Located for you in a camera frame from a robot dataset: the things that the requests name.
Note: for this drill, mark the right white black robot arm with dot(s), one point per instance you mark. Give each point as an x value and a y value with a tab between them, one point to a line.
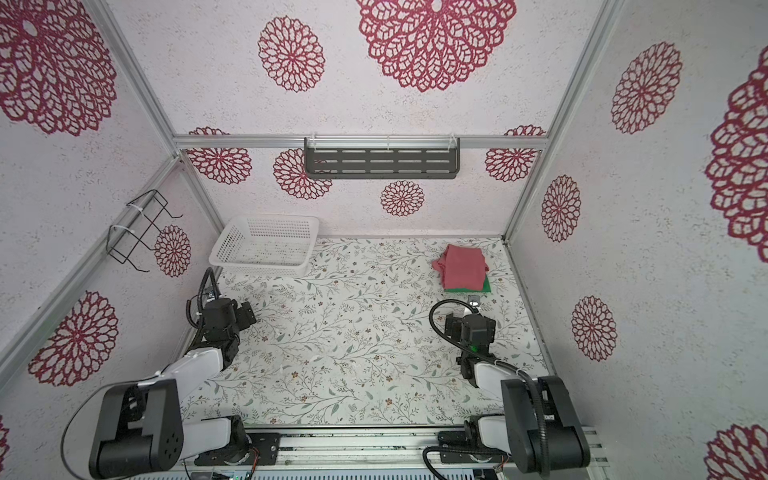
538	429

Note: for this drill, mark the green tank top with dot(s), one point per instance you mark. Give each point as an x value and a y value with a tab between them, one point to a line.
485	288

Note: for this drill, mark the white plastic laundry basket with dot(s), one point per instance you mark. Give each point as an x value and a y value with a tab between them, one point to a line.
266	245

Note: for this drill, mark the pink red tank top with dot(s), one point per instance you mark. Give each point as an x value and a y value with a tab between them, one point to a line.
461	267

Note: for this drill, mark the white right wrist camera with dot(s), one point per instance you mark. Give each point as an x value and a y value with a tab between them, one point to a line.
473	304

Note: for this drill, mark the dark grey wall shelf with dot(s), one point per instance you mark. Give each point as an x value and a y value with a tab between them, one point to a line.
382	159

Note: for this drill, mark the aluminium front rail frame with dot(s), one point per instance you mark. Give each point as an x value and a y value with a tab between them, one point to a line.
348	453

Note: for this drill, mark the black wire wall rack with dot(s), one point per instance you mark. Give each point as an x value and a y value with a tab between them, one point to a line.
145	211

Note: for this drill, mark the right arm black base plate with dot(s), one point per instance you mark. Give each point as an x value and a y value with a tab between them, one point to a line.
459	447

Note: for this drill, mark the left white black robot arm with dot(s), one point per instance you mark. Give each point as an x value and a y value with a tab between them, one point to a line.
140	427

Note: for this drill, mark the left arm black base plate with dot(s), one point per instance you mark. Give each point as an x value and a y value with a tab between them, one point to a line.
264	447

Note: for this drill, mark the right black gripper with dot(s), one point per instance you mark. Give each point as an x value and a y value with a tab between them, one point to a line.
455	326

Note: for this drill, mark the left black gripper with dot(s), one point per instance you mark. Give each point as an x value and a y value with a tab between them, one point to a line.
245	314

